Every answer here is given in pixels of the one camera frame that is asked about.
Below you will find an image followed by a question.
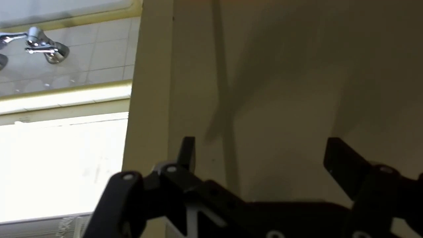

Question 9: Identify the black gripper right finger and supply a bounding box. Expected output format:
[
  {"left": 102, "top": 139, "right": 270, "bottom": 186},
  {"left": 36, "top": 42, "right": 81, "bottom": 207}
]
[{"left": 323, "top": 137, "right": 423, "bottom": 238}]

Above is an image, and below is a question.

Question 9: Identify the chrome sink faucet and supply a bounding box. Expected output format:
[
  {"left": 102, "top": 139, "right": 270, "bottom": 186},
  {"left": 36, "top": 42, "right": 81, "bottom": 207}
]
[{"left": 0, "top": 26, "right": 69, "bottom": 65}]

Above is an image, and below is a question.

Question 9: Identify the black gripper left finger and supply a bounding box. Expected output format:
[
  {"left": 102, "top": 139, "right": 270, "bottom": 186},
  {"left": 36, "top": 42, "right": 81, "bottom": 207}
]
[{"left": 83, "top": 136, "right": 247, "bottom": 238}]

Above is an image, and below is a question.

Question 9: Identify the cream cabinet door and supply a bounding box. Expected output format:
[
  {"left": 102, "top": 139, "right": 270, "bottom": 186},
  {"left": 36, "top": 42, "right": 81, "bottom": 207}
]
[{"left": 124, "top": 0, "right": 423, "bottom": 203}]

